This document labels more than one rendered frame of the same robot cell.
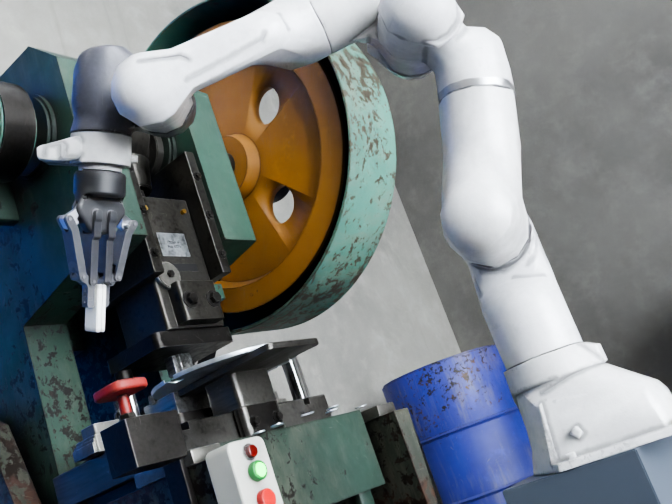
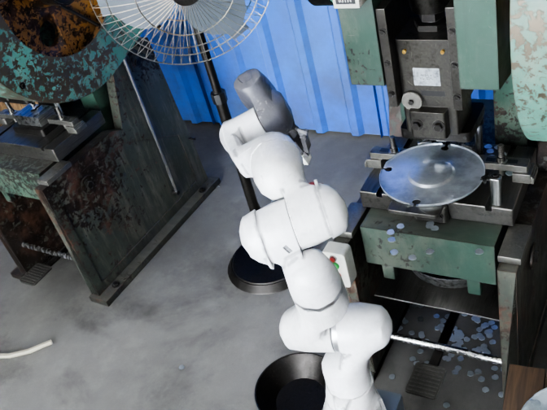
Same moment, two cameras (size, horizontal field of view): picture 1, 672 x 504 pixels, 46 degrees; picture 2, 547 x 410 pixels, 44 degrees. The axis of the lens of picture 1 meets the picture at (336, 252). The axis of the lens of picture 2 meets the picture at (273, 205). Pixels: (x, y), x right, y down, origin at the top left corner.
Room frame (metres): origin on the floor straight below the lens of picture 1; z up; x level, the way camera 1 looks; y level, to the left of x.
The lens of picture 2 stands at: (1.11, -1.29, 1.95)
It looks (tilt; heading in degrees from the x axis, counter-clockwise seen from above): 36 degrees down; 94
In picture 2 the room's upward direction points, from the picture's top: 16 degrees counter-clockwise
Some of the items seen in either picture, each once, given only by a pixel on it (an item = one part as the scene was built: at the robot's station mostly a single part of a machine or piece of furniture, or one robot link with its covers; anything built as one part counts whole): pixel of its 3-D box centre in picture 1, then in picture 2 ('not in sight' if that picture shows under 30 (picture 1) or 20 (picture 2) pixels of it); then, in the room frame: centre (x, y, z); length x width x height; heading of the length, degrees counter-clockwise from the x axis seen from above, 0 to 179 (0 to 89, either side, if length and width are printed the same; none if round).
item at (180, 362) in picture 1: (181, 364); not in sight; (1.52, 0.36, 0.84); 0.05 x 0.03 x 0.04; 146
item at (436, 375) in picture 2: not in sight; (448, 329); (1.45, 0.26, 0.14); 0.59 x 0.10 x 0.05; 56
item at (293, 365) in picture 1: (294, 377); (496, 189); (1.60, 0.17, 0.75); 0.03 x 0.03 x 0.10; 56
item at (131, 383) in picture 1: (125, 409); not in sight; (1.13, 0.36, 0.72); 0.07 x 0.06 x 0.08; 56
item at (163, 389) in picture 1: (228, 371); (431, 172); (1.46, 0.26, 0.78); 0.29 x 0.29 x 0.01
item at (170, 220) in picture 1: (163, 266); (432, 77); (1.50, 0.33, 1.04); 0.17 x 0.15 x 0.30; 56
